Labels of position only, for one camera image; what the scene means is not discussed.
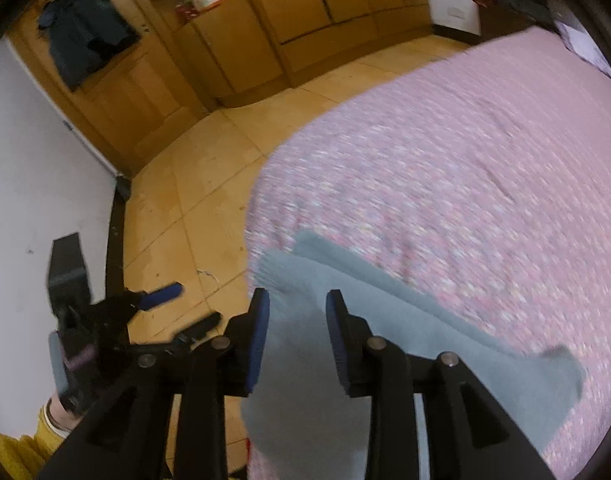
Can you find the wooden door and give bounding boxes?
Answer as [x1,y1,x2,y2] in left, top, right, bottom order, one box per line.
[8,0,211,176]

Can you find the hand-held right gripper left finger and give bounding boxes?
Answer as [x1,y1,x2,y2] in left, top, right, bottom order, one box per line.
[35,287,271,480]

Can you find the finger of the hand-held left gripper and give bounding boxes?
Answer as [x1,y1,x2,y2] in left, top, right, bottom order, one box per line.
[173,311,222,347]
[128,282,184,317]

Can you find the person's left forearm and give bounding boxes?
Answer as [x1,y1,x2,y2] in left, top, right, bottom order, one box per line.
[0,395,86,480]

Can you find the wooden wardrobe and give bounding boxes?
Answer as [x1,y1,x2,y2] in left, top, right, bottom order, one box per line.
[130,0,433,111]

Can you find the black upright bar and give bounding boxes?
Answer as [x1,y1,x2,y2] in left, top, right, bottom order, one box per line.
[106,175,132,306]

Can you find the dark clothing pile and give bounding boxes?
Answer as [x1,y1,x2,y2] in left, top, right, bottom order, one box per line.
[485,0,553,23]

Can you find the dark wooden nightstand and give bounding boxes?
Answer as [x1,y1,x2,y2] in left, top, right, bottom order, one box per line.
[478,2,556,46]

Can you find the bed with pink floral sheet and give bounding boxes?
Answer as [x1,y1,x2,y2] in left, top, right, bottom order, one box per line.
[242,25,611,480]

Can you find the dark hanging jacket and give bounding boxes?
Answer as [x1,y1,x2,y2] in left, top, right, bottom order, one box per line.
[38,0,141,92]

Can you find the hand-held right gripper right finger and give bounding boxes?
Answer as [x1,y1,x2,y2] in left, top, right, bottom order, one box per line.
[325,289,556,480]

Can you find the grey pants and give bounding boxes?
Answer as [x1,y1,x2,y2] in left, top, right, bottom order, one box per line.
[240,230,586,480]

